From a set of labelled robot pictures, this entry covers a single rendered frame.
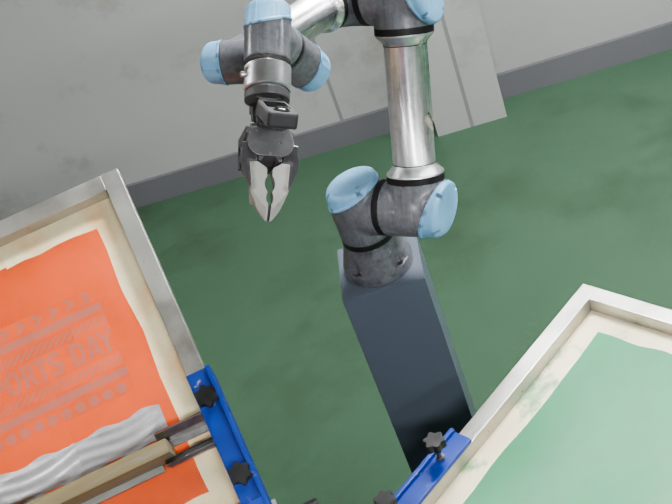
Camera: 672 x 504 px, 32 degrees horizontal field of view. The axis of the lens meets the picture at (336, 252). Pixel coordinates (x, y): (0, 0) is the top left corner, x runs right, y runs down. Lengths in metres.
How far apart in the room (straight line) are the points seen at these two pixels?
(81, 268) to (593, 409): 1.08
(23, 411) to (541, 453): 1.03
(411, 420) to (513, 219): 1.87
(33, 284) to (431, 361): 0.87
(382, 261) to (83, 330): 0.63
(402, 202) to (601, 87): 2.84
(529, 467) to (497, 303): 1.83
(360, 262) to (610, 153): 2.37
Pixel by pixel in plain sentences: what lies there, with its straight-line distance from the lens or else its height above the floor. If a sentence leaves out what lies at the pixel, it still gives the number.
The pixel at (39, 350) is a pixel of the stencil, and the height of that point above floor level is 1.38.
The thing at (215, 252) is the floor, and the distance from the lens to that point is 4.88.
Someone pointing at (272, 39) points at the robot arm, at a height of 1.94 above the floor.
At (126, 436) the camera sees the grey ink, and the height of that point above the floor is 1.25.
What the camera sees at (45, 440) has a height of 1.28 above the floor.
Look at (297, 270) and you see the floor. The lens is 4.60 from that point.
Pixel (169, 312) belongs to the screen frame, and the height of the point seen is 1.38.
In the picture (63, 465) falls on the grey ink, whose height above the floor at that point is 1.25.
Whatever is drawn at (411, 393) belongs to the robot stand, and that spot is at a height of 0.89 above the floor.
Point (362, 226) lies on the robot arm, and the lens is 2.39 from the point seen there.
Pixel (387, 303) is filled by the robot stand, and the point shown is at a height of 1.16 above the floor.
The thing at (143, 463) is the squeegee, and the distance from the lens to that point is 2.22.
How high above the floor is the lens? 2.77
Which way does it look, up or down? 37 degrees down
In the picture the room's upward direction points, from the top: 22 degrees counter-clockwise
